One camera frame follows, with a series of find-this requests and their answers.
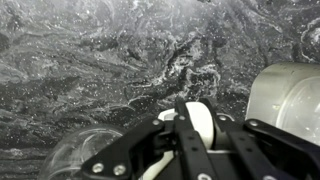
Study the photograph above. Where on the clear glass bowl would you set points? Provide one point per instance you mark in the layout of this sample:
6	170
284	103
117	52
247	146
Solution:
64	161

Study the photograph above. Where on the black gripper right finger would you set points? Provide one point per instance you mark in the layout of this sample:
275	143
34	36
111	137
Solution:
255	150

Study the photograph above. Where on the white ceramic cup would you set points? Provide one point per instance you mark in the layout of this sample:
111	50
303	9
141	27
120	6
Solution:
202	121

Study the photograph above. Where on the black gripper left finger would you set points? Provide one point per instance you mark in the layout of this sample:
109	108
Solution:
129	157

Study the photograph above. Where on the clear plastic container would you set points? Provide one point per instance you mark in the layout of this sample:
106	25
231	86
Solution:
287	96

